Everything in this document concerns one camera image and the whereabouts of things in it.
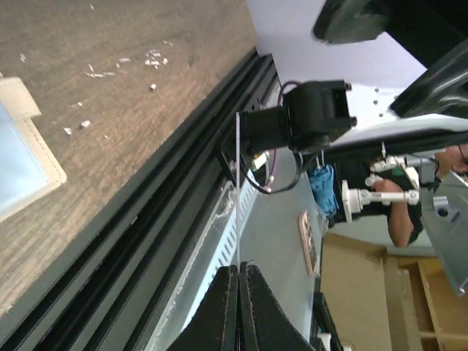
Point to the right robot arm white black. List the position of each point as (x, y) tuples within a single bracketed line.
[(377, 70)]

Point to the blue cloth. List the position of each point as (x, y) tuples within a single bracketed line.
[(322, 184)]

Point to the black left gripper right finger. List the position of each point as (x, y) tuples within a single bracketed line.
[(262, 322)]

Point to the beige leather card holder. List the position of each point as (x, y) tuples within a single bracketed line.
[(29, 170)]

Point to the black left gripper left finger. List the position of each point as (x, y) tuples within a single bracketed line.
[(214, 325)]

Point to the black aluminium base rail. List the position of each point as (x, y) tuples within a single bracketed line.
[(106, 290)]

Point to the wooden shelf furniture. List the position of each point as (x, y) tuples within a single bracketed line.
[(380, 301)]

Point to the metal sheet front panel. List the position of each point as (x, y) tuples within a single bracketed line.
[(281, 237)]

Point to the person in black shirt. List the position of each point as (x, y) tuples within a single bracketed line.
[(403, 220)]

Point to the light blue slotted cable duct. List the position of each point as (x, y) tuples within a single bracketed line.
[(229, 222)]

